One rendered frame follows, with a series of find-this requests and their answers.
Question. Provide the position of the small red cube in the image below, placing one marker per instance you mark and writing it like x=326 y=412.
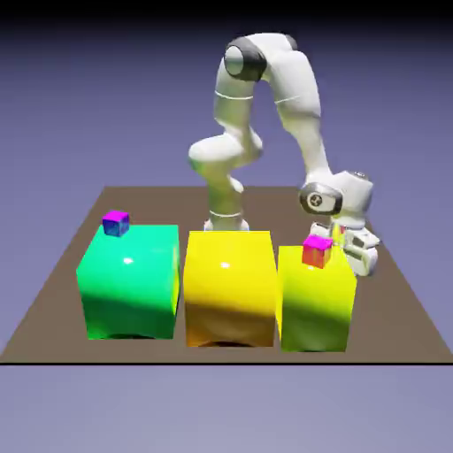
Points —
x=316 y=253

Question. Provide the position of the small blue cube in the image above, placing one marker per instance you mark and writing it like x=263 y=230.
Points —
x=116 y=224

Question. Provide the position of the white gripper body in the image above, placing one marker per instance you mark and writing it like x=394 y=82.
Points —
x=364 y=262

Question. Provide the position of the large lime box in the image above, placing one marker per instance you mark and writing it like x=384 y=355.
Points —
x=315 y=308

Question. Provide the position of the large green box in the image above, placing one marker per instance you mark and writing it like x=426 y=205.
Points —
x=127 y=283

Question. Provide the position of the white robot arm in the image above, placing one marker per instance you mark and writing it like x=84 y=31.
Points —
x=300 y=92

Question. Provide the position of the large yellow box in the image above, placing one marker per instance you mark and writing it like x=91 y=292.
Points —
x=230 y=286

